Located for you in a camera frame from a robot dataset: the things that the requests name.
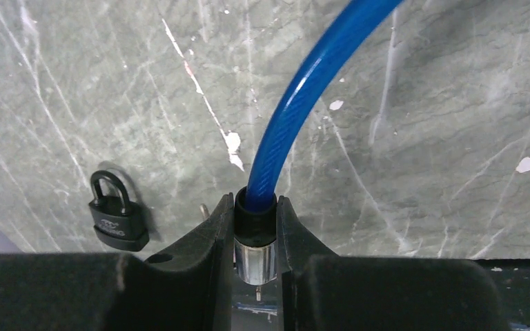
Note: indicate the blue cable lock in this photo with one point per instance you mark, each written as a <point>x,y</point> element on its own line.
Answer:
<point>256,203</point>

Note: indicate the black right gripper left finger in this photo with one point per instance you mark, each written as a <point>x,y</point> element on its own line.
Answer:
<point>186,286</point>

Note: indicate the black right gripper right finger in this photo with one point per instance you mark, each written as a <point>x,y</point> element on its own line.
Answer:
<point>321,290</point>

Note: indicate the black padlock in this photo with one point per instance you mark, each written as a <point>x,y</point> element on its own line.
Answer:
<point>118,222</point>

